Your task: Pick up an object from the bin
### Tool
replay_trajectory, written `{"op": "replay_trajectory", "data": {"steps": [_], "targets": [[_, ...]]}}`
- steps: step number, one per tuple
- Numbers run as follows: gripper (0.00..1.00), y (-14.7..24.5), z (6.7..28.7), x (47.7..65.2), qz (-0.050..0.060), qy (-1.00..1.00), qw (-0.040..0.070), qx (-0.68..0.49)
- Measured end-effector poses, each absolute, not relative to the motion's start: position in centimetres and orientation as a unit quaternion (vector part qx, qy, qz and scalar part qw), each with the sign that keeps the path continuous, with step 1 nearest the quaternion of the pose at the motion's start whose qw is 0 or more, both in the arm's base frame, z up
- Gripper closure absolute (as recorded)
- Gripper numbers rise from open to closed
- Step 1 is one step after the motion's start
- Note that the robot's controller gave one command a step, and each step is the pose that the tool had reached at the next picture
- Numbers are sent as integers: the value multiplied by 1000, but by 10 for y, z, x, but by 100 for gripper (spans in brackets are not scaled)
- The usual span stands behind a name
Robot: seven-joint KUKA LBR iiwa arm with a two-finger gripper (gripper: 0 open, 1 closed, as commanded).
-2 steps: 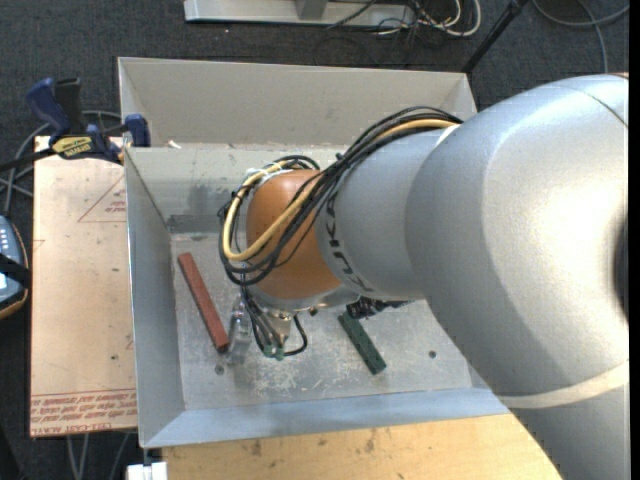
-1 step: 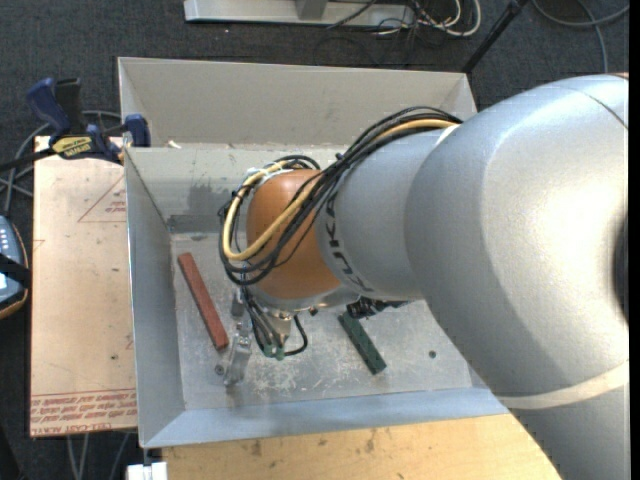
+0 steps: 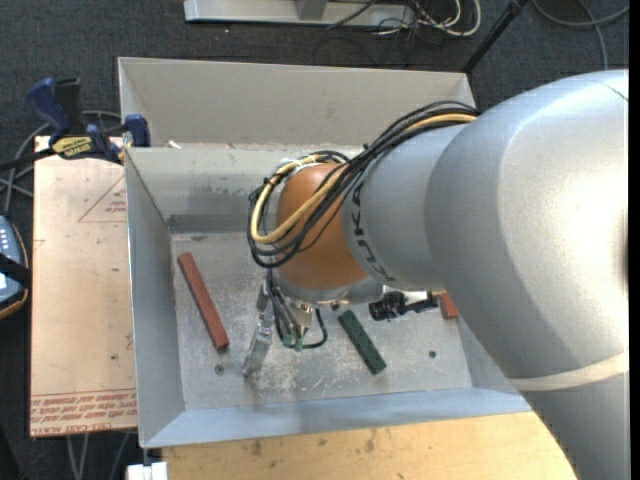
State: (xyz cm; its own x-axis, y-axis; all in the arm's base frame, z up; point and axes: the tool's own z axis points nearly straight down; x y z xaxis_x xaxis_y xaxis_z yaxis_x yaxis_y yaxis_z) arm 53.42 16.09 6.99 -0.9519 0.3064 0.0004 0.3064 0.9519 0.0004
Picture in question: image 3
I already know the dark green flat block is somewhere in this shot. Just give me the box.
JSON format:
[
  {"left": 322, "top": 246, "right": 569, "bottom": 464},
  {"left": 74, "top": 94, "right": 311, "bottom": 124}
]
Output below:
[{"left": 336, "top": 309, "right": 388, "bottom": 376}]

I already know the grey metal bin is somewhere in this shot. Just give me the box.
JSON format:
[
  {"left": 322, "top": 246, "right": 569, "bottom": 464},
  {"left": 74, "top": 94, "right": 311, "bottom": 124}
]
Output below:
[{"left": 117, "top": 56, "right": 534, "bottom": 450}]

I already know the brown cardboard board red print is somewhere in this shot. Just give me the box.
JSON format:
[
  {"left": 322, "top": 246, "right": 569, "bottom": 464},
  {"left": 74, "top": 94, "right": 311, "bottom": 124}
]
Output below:
[{"left": 29, "top": 135, "right": 139, "bottom": 439}]

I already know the red-brown flat block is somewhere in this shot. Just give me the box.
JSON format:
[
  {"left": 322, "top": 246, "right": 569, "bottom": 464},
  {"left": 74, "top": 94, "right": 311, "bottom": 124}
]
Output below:
[
  {"left": 176, "top": 252, "right": 231, "bottom": 352},
  {"left": 438, "top": 292, "right": 460, "bottom": 321}
]

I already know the black cylinder on white bracket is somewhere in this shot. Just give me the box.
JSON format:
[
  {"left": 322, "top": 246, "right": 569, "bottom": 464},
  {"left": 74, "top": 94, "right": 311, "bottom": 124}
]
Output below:
[{"left": 368, "top": 290, "right": 443, "bottom": 323}]

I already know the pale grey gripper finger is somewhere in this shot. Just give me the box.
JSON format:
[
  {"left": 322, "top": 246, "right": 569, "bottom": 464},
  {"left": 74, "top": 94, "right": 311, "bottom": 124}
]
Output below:
[
  {"left": 241, "top": 319, "right": 276, "bottom": 378},
  {"left": 255, "top": 278, "right": 272, "bottom": 322}
]

